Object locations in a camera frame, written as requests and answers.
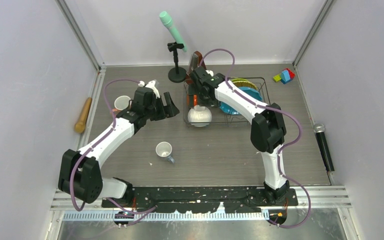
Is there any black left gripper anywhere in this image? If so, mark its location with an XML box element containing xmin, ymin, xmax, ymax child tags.
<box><xmin>144</xmin><ymin>92</ymin><xmax>179</xmax><ymax>122</ymax></box>

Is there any white bowl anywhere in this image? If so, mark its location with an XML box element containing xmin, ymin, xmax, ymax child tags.
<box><xmin>187</xmin><ymin>105</ymin><xmax>213</xmax><ymax>127</ymax></box>

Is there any woven bamboo plate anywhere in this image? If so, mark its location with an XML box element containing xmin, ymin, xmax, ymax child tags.
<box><xmin>230</xmin><ymin>78</ymin><xmax>258</xmax><ymax>91</ymax></box>

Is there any grey printed mug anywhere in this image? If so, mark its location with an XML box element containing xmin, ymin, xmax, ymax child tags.
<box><xmin>155</xmin><ymin>141</ymin><xmax>175</xmax><ymax>164</ymax></box>

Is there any pink floral mug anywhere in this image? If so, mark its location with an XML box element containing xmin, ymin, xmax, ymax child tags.
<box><xmin>111</xmin><ymin>95</ymin><xmax>132</xmax><ymax>115</ymax></box>

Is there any blue dotted plate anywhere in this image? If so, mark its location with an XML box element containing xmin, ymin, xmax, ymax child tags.
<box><xmin>215</xmin><ymin>85</ymin><xmax>268</xmax><ymax>120</ymax></box>

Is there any orange bowl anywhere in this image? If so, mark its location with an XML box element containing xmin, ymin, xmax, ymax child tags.
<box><xmin>186</xmin><ymin>94</ymin><xmax>198</xmax><ymax>108</ymax></box>

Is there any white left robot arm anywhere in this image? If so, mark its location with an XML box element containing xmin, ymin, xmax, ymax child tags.
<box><xmin>58</xmin><ymin>87</ymin><xmax>180</xmax><ymax>207</ymax></box>

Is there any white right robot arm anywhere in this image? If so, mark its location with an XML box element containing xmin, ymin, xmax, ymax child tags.
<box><xmin>190</xmin><ymin>66</ymin><xmax>290</xmax><ymax>205</ymax></box>

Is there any brown wooden metronome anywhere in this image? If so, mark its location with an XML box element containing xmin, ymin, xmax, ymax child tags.
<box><xmin>185</xmin><ymin>51</ymin><xmax>207</xmax><ymax>85</ymax></box>

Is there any black microphone stand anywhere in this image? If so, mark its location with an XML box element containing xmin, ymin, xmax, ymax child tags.
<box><xmin>167</xmin><ymin>42</ymin><xmax>187</xmax><ymax>83</ymax></box>

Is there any mint green microphone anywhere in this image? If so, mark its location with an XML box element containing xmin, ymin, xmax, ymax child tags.
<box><xmin>159</xmin><ymin>11</ymin><xmax>188</xmax><ymax>53</ymax></box>

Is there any colourful toy block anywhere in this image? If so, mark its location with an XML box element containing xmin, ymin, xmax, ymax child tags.
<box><xmin>272</xmin><ymin>68</ymin><xmax>296</xmax><ymax>85</ymax></box>

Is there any wooden rolling pin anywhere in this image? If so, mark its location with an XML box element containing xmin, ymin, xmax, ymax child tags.
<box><xmin>74</xmin><ymin>97</ymin><xmax>93</xmax><ymax>134</ymax></box>

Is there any black handheld microphone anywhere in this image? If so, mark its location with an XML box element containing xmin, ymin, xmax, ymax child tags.
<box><xmin>313</xmin><ymin>123</ymin><xmax>335</xmax><ymax>172</ymax></box>

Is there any black wire dish rack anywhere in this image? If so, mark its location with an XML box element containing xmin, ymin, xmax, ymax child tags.
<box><xmin>183</xmin><ymin>77</ymin><xmax>271</xmax><ymax>126</ymax></box>

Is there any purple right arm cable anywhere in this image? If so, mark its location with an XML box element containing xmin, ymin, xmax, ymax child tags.
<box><xmin>198</xmin><ymin>48</ymin><xmax>312</xmax><ymax>230</ymax></box>

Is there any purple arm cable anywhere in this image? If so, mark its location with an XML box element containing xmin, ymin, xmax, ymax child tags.
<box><xmin>198</xmin><ymin>48</ymin><xmax>312</xmax><ymax>230</ymax></box>
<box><xmin>69</xmin><ymin>78</ymin><xmax>156</xmax><ymax>227</ymax></box>

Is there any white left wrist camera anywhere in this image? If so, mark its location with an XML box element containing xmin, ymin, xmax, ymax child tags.
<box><xmin>137</xmin><ymin>79</ymin><xmax>161</xmax><ymax>99</ymax></box>

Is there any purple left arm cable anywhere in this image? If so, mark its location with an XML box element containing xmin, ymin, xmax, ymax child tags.
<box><xmin>69</xmin><ymin>78</ymin><xmax>156</xmax><ymax>227</ymax></box>

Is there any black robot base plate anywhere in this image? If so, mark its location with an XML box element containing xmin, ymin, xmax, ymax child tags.
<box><xmin>101</xmin><ymin>186</ymin><xmax>298</xmax><ymax>214</ymax></box>

